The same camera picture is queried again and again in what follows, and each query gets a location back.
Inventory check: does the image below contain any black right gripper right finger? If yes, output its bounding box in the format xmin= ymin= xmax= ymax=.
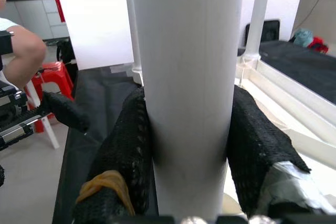
xmin=226 ymin=84 xmax=336 ymax=216

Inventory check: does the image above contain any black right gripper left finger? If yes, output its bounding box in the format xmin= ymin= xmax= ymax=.
xmin=72 ymin=86 xmax=158 ymax=218

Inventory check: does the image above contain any white plastic table leg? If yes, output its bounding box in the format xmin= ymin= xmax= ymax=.
xmin=129 ymin=0 xmax=247 ymax=217
xmin=122 ymin=0 xmax=144 ymax=84
xmin=237 ymin=0 xmax=274 ymax=63

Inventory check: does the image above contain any white plastic stool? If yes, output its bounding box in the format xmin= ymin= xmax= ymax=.
xmin=25 ymin=80 xmax=60 ymax=150

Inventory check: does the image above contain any black table cloth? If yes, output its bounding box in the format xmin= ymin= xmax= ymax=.
xmin=52 ymin=40 xmax=336 ymax=224

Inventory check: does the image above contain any yellow rubber band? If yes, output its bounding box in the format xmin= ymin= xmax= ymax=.
xmin=76 ymin=170 xmax=136 ymax=216

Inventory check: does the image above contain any red plastic stool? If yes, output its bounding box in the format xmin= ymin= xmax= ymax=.
xmin=25 ymin=61 xmax=76 ymax=133

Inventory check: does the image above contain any white plastic table top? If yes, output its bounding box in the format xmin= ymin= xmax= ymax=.
xmin=223 ymin=56 xmax=336 ymax=214

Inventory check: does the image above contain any black backpack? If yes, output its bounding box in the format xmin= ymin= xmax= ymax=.
xmin=56 ymin=39 xmax=79 ymax=86

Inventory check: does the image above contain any white kitchen cabinet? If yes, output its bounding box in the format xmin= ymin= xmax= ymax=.
xmin=0 ymin=0 xmax=70 ymax=41

